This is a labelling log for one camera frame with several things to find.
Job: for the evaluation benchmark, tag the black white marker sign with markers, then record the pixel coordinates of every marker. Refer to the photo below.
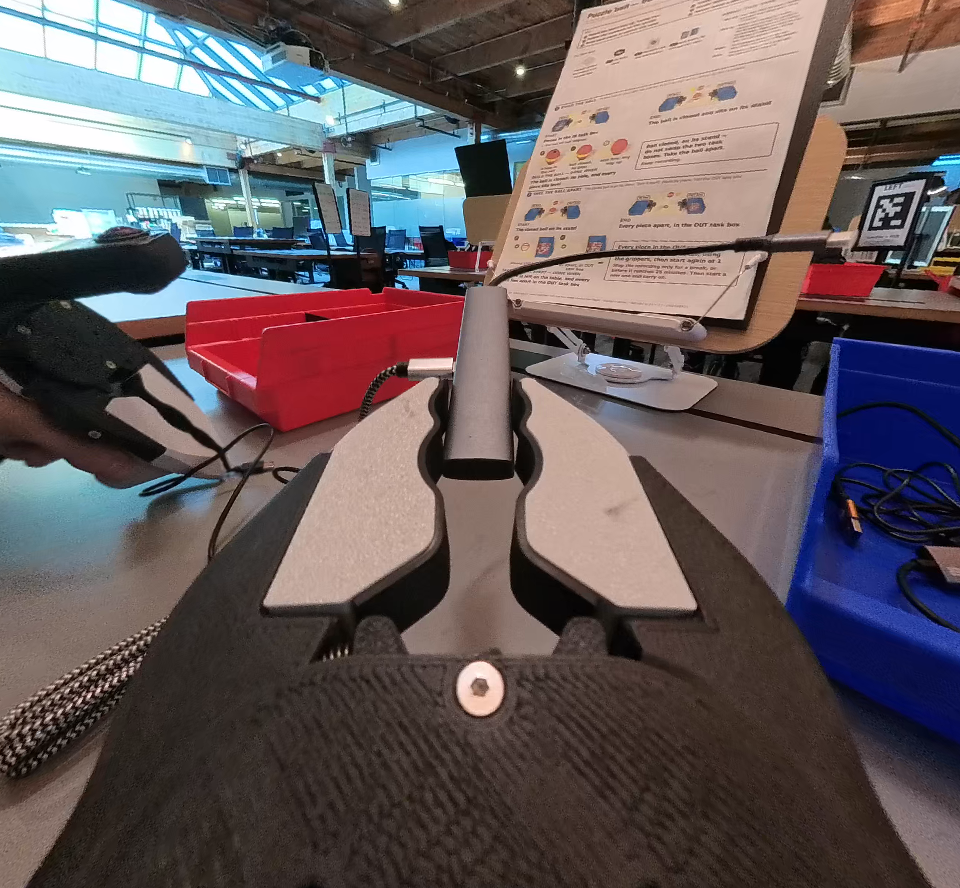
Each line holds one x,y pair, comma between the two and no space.
892,217

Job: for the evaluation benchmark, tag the small red bin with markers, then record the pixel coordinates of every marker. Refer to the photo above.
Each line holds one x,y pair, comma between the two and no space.
840,279
469,259

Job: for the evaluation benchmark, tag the blue plastic bin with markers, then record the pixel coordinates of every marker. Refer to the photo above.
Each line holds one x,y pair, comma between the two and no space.
847,625

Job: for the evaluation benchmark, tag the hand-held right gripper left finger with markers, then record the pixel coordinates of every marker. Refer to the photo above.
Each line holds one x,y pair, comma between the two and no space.
360,513

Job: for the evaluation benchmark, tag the black monitor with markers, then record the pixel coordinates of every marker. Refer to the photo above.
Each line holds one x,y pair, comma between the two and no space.
484,168

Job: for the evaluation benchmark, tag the person's left hand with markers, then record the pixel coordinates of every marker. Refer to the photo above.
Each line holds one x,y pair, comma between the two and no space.
67,445

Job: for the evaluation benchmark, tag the printed instruction sheet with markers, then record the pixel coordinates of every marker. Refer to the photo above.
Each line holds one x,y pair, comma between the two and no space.
675,115

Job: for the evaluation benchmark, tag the background document stand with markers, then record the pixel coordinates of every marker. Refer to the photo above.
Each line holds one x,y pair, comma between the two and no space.
359,211
328,207

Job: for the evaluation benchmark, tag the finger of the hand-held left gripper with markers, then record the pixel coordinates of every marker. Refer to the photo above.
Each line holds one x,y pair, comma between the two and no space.
187,464
154,408

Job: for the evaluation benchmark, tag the white ceiling projector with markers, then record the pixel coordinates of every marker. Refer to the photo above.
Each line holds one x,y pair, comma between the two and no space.
292,61

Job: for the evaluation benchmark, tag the black office chair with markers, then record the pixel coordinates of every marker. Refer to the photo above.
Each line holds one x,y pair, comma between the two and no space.
433,243

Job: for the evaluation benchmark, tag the instruction sheet on stand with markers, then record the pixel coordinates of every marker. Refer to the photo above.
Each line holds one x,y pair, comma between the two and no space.
810,228

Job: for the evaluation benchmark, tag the red plastic bin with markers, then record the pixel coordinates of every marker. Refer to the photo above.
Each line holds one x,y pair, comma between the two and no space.
315,378

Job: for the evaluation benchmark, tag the dark grey usb hub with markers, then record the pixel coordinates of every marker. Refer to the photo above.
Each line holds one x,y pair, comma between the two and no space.
480,378

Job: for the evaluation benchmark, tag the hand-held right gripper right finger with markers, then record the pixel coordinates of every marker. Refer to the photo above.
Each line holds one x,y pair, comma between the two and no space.
600,513

